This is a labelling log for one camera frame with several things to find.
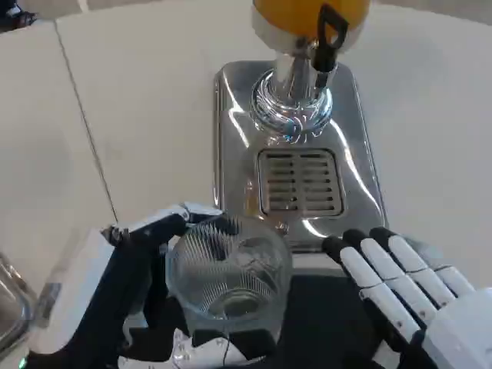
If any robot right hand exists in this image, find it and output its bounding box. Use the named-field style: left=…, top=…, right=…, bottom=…
left=321, top=226, right=492, bottom=369

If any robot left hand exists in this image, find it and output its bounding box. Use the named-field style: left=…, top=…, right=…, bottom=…
left=22, top=201, right=278, bottom=369

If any clear ribbed glass cup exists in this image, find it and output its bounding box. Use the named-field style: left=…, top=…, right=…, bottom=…
left=165, top=216, right=293, bottom=340

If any steel drip tray base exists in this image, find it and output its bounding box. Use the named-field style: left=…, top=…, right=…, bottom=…
left=213, top=59, right=390, bottom=254

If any slotted steel drip grid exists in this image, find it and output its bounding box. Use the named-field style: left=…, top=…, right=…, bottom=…
left=257, top=148, right=346, bottom=216

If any orange juice drink dispenser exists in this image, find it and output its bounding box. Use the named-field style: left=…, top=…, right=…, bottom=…
left=248, top=0, right=371, bottom=136

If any dark shoe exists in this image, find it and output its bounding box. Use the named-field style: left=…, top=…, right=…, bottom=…
left=0, top=0, right=38, bottom=25

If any black dispenser tap handle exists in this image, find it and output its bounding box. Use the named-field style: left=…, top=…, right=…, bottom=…
left=310, top=3, right=351, bottom=73

